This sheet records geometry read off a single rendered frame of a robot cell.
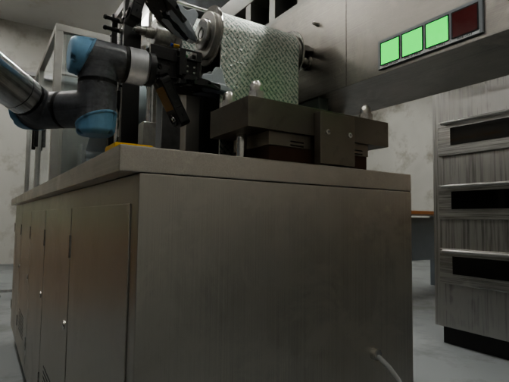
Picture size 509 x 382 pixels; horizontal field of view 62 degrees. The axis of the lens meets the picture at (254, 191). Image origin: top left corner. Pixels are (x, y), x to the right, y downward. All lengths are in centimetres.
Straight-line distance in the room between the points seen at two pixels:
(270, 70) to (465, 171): 205
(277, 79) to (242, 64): 11
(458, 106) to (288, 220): 240
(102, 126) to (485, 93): 250
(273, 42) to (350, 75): 21
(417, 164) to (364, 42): 953
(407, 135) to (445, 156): 786
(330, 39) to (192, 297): 83
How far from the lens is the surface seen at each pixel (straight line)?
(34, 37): 869
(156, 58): 95
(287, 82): 115
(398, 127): 1111
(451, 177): 303
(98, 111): 88
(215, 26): 108
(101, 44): 92
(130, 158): 64
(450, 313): 309
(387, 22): 112
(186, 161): 67
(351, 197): 88
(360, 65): 114
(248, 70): 109
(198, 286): 69
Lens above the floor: 79
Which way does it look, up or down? 4 degrees up
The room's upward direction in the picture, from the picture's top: 1 degrees clockwise
